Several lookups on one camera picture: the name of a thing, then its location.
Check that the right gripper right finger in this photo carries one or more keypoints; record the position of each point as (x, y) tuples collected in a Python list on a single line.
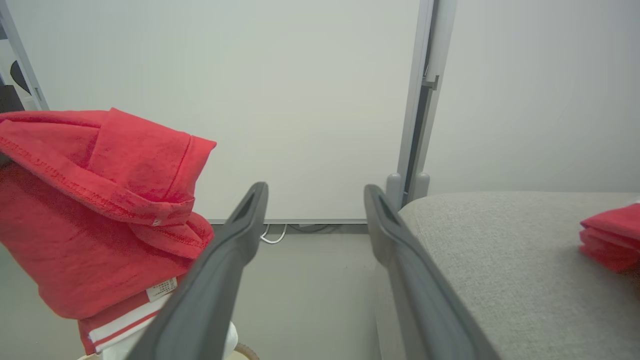
[(420, 300)]

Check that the grey fabric sofa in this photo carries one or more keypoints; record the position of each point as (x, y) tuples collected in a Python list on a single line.
[(525, 280)]

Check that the red cloth stack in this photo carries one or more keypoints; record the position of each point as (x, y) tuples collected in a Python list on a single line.
[(612, 235)]

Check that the wide white partition panel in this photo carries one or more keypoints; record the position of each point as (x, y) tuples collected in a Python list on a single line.
[(275, 100)]

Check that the red white garment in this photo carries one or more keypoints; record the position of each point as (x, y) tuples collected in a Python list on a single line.
[(75, 225)]

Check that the narrow white partition panel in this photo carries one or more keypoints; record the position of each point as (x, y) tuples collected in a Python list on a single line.
[(540, 90)]

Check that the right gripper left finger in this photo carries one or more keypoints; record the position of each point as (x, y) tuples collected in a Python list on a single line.
[(215, 280)]

